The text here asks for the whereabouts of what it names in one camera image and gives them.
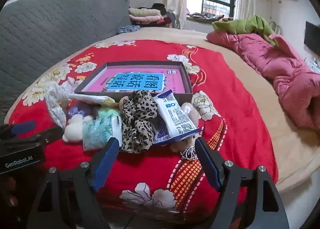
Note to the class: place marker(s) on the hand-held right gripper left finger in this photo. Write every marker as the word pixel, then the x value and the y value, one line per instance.
pixel 107 165

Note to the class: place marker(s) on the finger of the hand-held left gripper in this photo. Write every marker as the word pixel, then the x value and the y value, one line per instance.
pixel 23 127
pixel 51 135

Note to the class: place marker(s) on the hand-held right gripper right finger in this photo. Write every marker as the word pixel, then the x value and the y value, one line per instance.
pixel 208 166

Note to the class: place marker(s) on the purple white sponges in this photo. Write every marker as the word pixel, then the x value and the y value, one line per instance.
pixel 73 126

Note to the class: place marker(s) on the green tissue pack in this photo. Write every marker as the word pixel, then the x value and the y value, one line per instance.
pixel 100 131

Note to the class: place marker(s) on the white floral cloth bow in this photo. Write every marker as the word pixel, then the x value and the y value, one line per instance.
pixel 57 96

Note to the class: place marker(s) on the green heart sponge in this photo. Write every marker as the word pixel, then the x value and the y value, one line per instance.
pixel 107 113

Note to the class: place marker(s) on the white and yellow packet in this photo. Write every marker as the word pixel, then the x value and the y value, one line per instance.
pixel 90 98

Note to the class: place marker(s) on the leopard print scrunchie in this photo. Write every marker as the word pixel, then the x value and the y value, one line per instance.
pixel 138 121

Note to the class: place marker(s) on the cream plush bunny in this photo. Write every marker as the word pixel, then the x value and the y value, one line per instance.
pixel 191 114

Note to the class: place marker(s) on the white and blue wipes packet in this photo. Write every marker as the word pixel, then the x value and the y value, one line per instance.
pixel 176 116

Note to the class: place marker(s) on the pink makeup sponge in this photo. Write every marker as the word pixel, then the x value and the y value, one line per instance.
pixel 121 103

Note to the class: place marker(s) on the brown cardboard box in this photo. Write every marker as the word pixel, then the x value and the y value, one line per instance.
pixel 185 84

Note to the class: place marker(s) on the person's left hand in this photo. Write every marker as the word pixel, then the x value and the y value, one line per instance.
pixel 10 194

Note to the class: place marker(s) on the red floral blanket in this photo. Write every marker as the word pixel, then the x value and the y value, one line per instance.
pixel 150 176

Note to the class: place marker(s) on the pink and blue book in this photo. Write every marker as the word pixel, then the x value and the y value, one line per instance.
pixel 140 79

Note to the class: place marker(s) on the grey quilted headboard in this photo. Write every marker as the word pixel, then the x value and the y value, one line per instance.
pixel 50 31

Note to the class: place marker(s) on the pink quilt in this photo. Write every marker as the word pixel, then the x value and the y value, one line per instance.
pixel 280 66

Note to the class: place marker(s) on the blue patterned cloth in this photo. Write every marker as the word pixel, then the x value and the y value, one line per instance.
pixel 127 29

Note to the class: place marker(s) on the green cloth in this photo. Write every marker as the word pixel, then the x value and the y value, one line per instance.
pixel 237 25

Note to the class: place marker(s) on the clothes on windowsill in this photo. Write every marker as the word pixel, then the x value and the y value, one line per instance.
pixel 210 16

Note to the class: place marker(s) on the stack of folded clothes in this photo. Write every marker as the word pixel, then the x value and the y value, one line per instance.
pixel 146 15

